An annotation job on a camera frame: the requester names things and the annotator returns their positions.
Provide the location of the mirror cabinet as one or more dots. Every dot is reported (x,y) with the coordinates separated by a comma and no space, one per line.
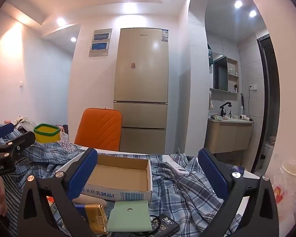
(219,74)

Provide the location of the blue plaid shirt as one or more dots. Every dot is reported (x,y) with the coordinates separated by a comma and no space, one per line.
(182,197)

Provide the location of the grey wall panel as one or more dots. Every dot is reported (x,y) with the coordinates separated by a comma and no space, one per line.
(99,49)
(102,35)

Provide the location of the orange chair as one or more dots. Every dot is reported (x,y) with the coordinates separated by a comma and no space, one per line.
(98,128)

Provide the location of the yellow green container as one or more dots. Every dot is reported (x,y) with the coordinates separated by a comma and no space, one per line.
(46,133)

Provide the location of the white hair dryer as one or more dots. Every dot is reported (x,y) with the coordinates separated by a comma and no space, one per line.
(244,117)

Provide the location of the black packet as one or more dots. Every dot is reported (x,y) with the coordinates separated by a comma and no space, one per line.
(162,226)

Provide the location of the cardboard box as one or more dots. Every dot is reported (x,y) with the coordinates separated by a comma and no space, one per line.
(118,175)

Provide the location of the gold blue packet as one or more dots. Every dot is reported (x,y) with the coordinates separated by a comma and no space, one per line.
(93,217)

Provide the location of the beige vanity cabinet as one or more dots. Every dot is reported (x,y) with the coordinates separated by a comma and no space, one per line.
(227,135)

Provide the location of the dark door frame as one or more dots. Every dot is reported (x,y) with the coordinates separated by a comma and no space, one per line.
(273,91)

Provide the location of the white cloth bundle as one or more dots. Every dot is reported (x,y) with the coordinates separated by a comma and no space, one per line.
(24,123)

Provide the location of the clear plastic bag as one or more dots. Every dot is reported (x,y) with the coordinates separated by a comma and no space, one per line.
(288,177)

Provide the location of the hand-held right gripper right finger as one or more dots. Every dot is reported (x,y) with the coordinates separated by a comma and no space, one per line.
(212,175)

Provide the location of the white remote control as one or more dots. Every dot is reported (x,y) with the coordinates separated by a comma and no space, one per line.
(177,169)

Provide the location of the rhinestone studded item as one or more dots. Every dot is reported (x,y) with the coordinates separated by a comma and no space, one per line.
(70,145)

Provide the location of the beige refrigerator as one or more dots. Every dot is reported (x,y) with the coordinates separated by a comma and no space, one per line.
(140,79)

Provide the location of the black faucet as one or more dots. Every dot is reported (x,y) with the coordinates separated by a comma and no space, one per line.
(223,108)

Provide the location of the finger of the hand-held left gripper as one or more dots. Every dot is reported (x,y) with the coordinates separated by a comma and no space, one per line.
(22,139)
(3,129)

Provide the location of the wall niche shelf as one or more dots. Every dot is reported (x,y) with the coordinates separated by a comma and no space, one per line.
(233,79)

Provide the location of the person's left hand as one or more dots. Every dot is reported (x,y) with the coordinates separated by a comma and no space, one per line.
(1,195)

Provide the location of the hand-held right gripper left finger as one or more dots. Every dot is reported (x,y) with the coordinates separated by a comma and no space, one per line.
(85,172)

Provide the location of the green snap pouch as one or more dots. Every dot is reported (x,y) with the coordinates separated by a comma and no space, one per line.
(128,219)

